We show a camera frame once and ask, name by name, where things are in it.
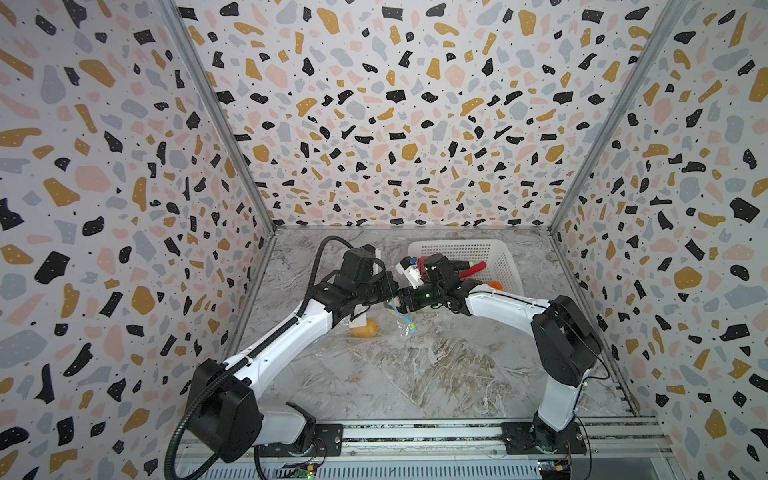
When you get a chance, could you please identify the yellow toy potato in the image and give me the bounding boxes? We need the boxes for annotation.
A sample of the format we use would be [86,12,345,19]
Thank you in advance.
[349,318,379,338]

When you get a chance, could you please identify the clear zip top bag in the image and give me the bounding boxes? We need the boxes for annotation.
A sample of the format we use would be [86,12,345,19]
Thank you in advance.
[342,267,414,336]

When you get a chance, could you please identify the white plastic basket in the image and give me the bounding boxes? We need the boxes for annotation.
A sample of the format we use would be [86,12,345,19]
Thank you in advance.
[408,239,525,296]

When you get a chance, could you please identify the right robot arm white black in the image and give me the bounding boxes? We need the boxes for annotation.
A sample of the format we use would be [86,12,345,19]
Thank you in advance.
[394,253,602,452]

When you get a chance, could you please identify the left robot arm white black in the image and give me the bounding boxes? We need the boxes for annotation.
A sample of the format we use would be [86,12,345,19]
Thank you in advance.
[166,245,398,470]

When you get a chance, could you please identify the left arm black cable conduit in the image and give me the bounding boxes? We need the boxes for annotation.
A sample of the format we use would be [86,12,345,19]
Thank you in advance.
[163,235,355,480]

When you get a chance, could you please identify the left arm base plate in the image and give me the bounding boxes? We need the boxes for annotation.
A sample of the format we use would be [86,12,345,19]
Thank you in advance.
[257,423,344,459]

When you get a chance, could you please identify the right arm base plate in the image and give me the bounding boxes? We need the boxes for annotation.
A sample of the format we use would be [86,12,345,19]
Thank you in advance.
[501,420,588,456]

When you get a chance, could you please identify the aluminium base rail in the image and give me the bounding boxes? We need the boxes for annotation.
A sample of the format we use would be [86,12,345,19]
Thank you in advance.
[203,417,685,479]

